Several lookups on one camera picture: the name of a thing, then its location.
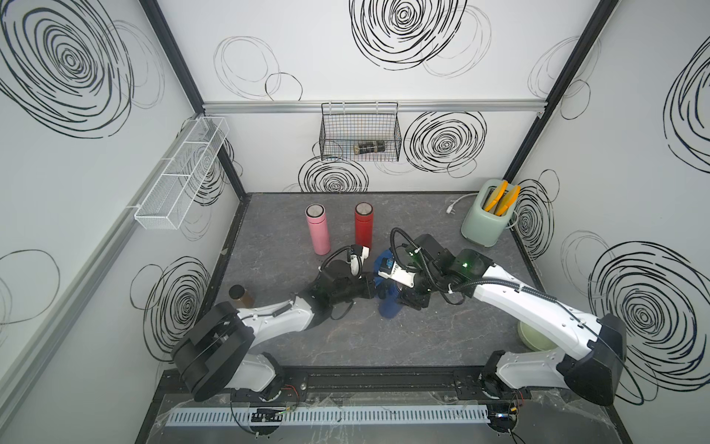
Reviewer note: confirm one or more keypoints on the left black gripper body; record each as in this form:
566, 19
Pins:
361, 287

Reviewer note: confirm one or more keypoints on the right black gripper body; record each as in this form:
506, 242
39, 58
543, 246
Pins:
408, 297

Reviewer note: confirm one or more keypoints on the blue cloth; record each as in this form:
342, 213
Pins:
383, 263

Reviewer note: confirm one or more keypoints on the blue thermos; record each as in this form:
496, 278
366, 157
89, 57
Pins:
388, 294

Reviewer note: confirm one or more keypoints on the red thermos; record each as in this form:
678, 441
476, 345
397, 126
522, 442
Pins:
364, 214

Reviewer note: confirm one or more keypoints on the pink thermos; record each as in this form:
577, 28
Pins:
316, 218

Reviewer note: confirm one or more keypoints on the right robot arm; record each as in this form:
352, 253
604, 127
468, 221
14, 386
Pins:
590, 352

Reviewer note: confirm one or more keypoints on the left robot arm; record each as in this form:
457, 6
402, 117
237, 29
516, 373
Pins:
215, 354

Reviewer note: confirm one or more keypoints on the mint green toaster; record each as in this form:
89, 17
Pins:
491, 212

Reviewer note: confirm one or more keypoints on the small brown jar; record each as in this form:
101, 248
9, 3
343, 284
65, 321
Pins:
240, 297

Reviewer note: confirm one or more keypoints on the light green plate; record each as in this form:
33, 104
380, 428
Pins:
534, 340

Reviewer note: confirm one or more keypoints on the white mesh shelf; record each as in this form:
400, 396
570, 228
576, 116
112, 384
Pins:
176, 189

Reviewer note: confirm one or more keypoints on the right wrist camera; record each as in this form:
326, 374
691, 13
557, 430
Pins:
400, 275

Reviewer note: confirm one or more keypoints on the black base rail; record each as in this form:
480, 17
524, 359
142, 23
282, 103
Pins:
467, 383

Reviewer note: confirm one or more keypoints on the object in wire basket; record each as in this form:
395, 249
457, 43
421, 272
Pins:
369, 147

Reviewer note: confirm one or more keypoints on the white slotted cable duct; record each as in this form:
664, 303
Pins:
346, 415

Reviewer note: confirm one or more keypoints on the black wire basket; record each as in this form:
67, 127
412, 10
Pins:
343, 124

